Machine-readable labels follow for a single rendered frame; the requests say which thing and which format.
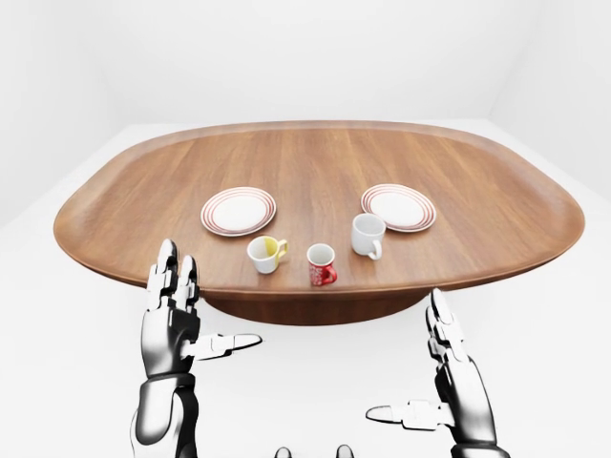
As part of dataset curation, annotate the white plate with red rings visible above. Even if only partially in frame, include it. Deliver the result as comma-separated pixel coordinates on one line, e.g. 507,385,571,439
360,183,437,234
200,187,278,238

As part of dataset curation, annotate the red patterned mug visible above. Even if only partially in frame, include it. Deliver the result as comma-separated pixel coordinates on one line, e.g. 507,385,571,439
306,243,339,288

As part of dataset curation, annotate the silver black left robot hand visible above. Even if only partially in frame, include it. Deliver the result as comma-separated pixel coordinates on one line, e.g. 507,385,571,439
139,239,263,381

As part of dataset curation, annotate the white and yellow mug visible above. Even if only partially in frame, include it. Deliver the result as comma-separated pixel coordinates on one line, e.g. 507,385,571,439
246,235,290,275

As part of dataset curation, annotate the plain white mug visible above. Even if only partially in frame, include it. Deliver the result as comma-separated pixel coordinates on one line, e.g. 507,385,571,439
350,213,387,261

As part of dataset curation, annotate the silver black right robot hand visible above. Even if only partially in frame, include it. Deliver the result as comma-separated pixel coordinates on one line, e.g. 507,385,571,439
365,288,499,448

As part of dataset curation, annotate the round dark wooden table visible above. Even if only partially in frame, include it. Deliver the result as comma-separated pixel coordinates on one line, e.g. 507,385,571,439
53,119,586,327

